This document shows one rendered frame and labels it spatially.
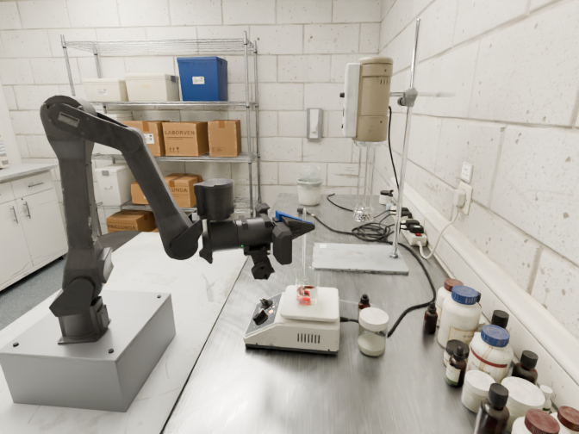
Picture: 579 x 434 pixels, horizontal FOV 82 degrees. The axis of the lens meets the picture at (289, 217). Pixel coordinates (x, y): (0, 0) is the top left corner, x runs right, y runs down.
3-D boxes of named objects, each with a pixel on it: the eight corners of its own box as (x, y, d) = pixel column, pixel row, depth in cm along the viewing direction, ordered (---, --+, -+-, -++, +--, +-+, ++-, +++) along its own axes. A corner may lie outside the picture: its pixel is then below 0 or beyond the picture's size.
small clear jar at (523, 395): (486, 416, 55) (493, 384, 53) (506, 401, 58) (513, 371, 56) (523, 445, 50) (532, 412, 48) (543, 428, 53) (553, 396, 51)
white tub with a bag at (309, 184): (326, 206, 172) (326, 164, 165) (298, 207, 170) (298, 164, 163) (319, 198, 185) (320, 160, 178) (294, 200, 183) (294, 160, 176)
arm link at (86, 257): (35, 92, 44) (90, 96, 46) (54, 95, 51) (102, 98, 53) (63, 305, 53) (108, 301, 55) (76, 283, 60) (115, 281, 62)
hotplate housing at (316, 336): (243, 349, 71) (241, 316, 68) (256, 313, 83) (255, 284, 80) (349, 358, 68) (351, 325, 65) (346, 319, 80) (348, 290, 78)
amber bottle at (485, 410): (503, 454, 49) (518, 404, 46) (474, 444, 51) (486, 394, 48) (500, 431, 53) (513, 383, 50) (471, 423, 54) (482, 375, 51)
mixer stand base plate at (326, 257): (312, 269, 105) (312, 266, 104) (313, 244, 123) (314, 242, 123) (409, 274, 102) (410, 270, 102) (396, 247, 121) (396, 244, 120)
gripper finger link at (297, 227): (280, 215, 63) (280, 244, 65) (286, 221, 60) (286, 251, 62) (314, 212, 65) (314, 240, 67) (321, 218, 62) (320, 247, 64)
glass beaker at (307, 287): (323, 300, 73) (324, 268, 70) (313, 313, 68) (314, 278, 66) (299, 294, 76) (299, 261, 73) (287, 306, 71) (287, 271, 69)
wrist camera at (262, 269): (240, 238, 66) (240, 268, 68) (245, 253, 59) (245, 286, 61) (270, 236, 67) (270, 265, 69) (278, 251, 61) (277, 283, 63)
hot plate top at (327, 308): (278, 318, 68) (278, 314, 67) (287, 288, 79) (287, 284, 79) (339, 323, 66) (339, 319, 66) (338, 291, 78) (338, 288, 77)
